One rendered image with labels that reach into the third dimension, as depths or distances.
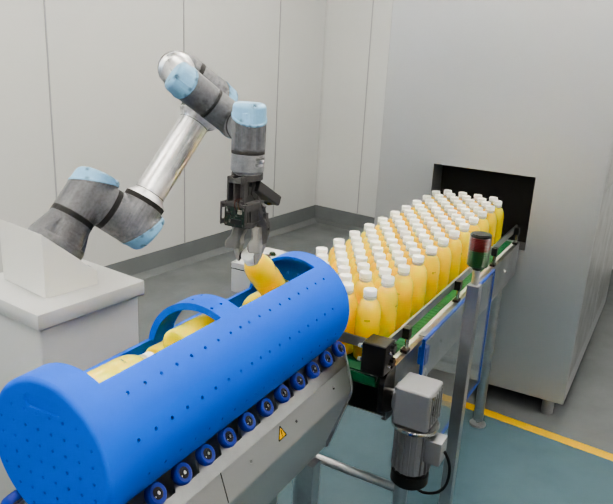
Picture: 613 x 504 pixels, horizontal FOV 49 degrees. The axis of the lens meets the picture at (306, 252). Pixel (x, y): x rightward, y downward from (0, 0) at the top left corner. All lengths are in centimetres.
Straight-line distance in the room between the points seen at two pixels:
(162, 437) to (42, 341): 56
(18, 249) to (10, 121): 268
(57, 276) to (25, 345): 18
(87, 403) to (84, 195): 77
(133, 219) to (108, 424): 79
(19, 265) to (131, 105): 325
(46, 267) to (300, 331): 63
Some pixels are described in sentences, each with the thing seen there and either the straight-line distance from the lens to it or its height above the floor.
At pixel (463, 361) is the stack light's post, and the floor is 85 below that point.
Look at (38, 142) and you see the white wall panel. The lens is 457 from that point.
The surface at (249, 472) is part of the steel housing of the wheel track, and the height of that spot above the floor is 86.
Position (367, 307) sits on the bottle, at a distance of 193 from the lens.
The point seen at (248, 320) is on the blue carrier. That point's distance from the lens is 147.
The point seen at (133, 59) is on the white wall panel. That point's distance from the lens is 498.
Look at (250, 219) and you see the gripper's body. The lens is 150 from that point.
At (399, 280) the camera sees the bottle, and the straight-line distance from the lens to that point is 216.
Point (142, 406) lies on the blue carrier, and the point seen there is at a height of 117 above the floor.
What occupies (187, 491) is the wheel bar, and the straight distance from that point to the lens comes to 143.
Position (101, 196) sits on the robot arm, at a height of 137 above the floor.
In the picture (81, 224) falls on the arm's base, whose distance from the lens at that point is 181.
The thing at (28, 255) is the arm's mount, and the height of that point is 125.
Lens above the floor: 179
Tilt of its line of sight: 18 degrees down
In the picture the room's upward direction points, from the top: 3 degrees clockwise
